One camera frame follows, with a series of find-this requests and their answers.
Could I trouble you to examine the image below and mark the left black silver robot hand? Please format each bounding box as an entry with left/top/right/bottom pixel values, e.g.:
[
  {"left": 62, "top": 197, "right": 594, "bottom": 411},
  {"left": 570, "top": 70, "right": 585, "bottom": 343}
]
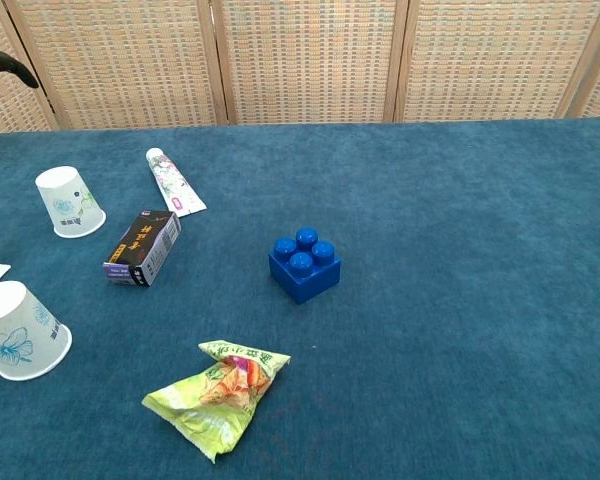
[{"left": 0, "top": 42, "right": 40, "bottom": 163}]

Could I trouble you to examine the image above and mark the white paper cup green print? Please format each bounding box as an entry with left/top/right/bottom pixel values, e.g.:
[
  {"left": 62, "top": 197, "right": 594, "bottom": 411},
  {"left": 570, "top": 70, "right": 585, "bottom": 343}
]
[{"left": 34, "top": 165, "right": 107, "bottom": 239}]

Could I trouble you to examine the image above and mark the white paper cup blue flower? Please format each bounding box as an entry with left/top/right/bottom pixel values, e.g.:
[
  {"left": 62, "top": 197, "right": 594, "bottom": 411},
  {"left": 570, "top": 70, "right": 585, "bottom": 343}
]
[{"left": 0, "top": 280, "right": 73, "bottom": 382}]

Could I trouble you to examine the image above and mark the white floral toothpaste tube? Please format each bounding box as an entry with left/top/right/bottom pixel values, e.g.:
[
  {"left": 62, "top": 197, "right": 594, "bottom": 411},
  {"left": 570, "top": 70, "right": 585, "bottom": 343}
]
[{"left": 145, "top": 147, "right": 207, "bottom": 218}]

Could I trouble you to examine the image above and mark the black cardboard box gold lettering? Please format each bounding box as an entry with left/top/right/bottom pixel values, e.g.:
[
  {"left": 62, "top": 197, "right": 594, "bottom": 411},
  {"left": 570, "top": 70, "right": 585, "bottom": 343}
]
[{"left": 103, "top": 210, "right": 183, "bottom": 289}]

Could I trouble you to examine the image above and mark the blue plastic building brick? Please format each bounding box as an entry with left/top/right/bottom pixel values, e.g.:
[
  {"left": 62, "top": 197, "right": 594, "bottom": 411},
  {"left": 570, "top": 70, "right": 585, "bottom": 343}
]
[{"left": 268, "top": 227, "right": 342, "bottom": 305}]

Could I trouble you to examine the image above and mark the green snack bag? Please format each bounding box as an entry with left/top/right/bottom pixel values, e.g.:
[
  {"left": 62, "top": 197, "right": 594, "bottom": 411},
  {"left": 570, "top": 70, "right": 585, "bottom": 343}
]
[{"left": 141, "top": 339, "right": 292, "bottom": 464}]

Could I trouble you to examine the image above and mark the blue table mat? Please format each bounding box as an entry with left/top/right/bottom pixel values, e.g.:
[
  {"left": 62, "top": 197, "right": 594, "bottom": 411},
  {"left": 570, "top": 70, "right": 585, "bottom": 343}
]
[{"left": 0, "top": 117, "right": 600, "bottom": 480}]

